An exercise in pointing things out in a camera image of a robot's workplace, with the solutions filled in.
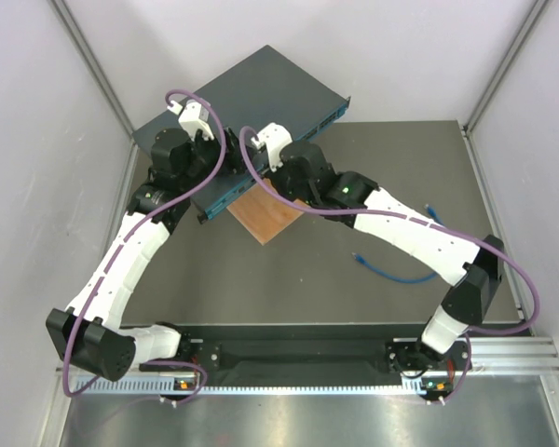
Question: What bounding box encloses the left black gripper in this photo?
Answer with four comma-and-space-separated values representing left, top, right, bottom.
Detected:
179, 125, 257, 191

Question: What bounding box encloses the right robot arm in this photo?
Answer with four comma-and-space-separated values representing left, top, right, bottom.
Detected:
256, 141, 503, 369

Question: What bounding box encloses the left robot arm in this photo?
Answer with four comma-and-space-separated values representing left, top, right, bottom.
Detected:
46, 128, 239, 382

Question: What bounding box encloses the wooden board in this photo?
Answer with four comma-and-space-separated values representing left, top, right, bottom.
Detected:
227, 184, 303, 245

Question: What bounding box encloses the grey table mat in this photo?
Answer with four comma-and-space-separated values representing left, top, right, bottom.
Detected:
122, 121, 491, 325

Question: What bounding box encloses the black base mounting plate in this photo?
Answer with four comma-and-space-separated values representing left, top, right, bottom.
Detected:
86, 323, 532, 387

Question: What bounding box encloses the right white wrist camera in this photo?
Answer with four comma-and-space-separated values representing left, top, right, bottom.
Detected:
251, 123, 293, 172

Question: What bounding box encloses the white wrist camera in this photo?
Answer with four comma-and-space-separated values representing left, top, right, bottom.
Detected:
251, 123, 293, 172
168, 100, 214, 141

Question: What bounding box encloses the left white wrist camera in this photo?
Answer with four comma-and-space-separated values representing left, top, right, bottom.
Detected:
168, 100, 214, 141

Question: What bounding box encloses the blue-grey network switch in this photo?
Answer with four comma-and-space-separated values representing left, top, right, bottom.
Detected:
131, 44, 352, 226

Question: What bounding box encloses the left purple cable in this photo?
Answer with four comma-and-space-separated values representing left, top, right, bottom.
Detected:
62, 88, 226, 398

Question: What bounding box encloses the purple cable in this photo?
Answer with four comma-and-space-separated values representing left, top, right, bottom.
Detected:
239, 125, 541, 406
62, 88, 226, 398

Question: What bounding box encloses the blue ethernet cable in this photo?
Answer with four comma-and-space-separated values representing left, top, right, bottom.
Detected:
350, 202, 451, 284

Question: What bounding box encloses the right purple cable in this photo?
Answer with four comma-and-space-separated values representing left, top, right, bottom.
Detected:
239, 125, 541, 406

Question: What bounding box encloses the perforated cable duct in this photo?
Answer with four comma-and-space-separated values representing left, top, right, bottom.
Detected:
74, 374, 429, 397

